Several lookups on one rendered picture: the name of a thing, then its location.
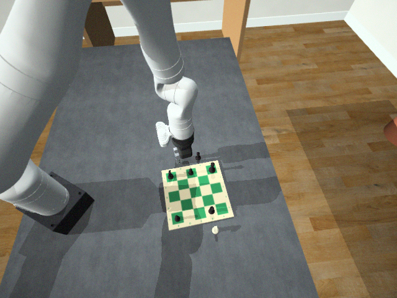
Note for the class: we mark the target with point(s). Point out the green and cream chessboard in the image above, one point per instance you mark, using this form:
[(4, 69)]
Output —
[(191, 196)]

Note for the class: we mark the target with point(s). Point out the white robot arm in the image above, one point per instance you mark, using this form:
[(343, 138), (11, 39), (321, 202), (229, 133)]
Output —
[(40, 51)]

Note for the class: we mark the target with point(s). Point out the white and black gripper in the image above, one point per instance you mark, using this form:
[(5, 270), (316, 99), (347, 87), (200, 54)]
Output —
[(181, 138)]

